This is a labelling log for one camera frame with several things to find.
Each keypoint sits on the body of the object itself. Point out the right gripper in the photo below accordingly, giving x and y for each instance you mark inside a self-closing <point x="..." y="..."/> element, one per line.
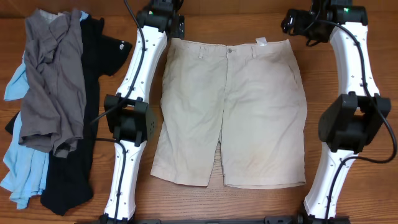
<point x="300" y="18"/>

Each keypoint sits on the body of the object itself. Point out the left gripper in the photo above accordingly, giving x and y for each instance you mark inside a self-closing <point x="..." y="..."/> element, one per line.
<point x="180" y="30"/>

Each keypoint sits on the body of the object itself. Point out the beige khaki shorts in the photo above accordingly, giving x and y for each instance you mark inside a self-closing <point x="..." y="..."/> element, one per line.
<point x="245" y="100"/>

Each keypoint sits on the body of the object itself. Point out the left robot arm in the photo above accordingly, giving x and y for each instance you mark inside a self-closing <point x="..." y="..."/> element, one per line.
<point x="130" y="118"/>

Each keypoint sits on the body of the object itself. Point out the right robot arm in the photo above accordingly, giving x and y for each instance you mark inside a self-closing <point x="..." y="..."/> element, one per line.
<point x="354" y="118"/>

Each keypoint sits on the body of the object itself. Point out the grey shirt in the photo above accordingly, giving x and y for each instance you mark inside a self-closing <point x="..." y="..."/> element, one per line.
<point x="53" y="108"/>

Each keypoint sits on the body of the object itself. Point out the black t-shirt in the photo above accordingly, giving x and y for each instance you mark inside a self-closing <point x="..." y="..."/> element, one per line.
<point x="63" y="183"/>

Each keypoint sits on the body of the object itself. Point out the light blue shirt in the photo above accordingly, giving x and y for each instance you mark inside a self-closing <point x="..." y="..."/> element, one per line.
<point x="51" y="118"/>

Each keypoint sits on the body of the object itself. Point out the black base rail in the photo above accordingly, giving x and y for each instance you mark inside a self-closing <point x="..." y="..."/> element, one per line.
<point x="211" y="221"/>

